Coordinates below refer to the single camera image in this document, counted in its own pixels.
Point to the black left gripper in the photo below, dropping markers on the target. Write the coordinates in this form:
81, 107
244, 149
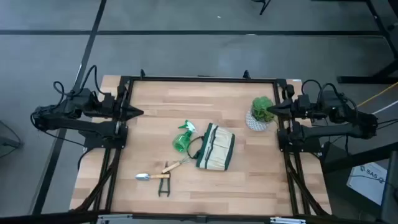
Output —
116, 110

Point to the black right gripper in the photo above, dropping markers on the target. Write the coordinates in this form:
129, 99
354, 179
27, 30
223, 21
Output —
301, 107

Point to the green plastic spray bottle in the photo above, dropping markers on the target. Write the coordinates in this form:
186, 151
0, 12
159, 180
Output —
182, 141

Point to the beige green gardening bag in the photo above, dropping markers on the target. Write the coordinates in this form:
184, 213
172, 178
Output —
216, 146

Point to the dark green pruning shears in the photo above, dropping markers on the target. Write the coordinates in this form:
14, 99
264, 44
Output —
160, 188

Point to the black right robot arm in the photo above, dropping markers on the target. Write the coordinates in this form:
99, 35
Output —
326, 130

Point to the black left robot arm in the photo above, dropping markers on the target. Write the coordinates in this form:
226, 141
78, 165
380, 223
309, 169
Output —
77, 126

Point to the green succulent plant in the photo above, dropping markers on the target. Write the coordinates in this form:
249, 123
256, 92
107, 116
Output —
261, 109

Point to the white label sticker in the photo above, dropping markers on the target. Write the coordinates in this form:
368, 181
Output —
297, 80

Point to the white triangle-patterned plant pot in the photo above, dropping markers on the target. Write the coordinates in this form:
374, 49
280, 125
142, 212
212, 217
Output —
255, 126

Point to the black side stand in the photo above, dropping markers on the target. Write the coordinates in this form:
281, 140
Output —
357, 158

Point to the black chair leg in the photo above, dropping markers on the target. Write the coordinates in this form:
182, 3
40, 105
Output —
264, 7

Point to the white SAS printed box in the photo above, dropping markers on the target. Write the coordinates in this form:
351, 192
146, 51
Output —
367, 183

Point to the grey equipment base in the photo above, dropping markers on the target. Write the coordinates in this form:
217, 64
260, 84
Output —
9, 143

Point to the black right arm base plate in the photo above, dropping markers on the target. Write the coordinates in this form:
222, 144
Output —
311, 148

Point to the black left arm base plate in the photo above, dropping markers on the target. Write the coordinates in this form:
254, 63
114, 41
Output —
93, 143

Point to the black aluminium table frame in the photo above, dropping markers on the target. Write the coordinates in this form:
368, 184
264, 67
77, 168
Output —
202, 79

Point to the black desk leg frame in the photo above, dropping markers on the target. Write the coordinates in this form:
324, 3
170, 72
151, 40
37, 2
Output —
357, 80

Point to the silver metal bracket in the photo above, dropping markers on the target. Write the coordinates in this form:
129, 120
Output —
287, 221

